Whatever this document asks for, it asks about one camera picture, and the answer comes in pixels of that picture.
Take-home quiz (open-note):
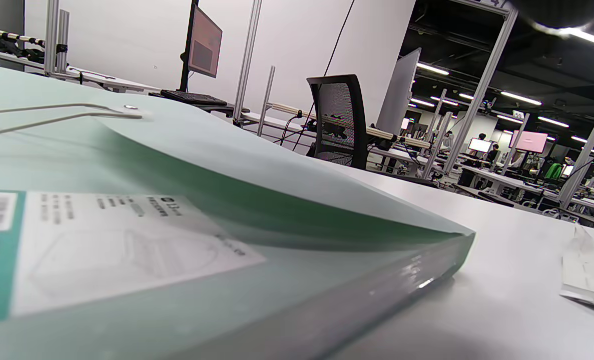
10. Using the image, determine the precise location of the person's left hand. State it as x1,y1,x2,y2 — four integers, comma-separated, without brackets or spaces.
509,0,594,29

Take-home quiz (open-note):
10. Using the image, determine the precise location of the white printed form document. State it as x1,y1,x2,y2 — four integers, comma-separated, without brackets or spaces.
559,225,594,315

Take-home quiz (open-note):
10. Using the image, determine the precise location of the light green accordion folder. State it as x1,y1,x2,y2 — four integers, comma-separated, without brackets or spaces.
0,64,476,360

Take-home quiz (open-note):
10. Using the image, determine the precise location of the pink screen monitor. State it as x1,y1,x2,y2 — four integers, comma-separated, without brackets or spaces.
509,131,548,154

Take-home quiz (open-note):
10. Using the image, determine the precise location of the black office chair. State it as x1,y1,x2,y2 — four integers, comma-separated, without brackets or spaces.
306,74,368,170

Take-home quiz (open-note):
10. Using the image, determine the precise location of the black computer monitor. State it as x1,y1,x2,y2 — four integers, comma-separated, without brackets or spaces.
179,0,223,93

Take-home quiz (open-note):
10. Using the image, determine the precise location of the black keyboard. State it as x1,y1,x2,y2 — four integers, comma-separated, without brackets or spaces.
161,89,227,107

